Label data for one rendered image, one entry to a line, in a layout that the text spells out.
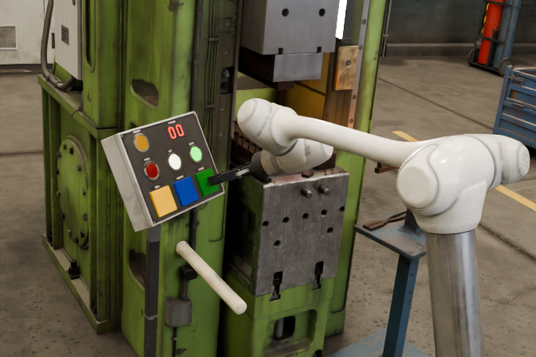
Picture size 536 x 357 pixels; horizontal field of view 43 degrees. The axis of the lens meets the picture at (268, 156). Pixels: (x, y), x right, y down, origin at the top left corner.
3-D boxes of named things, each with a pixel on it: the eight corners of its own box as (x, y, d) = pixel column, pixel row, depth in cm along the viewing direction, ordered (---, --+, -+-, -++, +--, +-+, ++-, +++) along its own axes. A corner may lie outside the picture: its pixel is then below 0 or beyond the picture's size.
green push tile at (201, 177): (219, 189, 215) (211, 167, 215) (204, 196, 209) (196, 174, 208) (215, 190, 216) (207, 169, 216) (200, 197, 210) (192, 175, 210)
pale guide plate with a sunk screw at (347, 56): (353, 89, 268) (359, 46, 262) (335, 90, 263) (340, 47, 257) (350, 88, 270) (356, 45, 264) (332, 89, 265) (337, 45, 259)
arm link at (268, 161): (297, 168, 197) (281, 173, 201) (286, 139, 197) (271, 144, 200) (281, 176, 190) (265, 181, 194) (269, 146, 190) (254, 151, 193)
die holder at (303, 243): (336, 276, 272) (350, 172, 257) (254, 297, 252) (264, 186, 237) (264, 219, 316) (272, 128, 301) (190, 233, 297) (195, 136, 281)
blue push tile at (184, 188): (199, 198, 207) (191, 176, 207) (183, 206, 201) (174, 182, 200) (195, 200, 208) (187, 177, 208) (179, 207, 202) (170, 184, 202)
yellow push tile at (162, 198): (178, 209, 199) (168, 185, 199) (160, 217, 193) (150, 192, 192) (174, 210, 200) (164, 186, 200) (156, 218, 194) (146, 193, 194)
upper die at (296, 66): (320, 79, 242) (323, 52, 239) (273, 82, 232) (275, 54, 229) (260, 53, 275) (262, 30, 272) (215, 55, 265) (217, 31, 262)
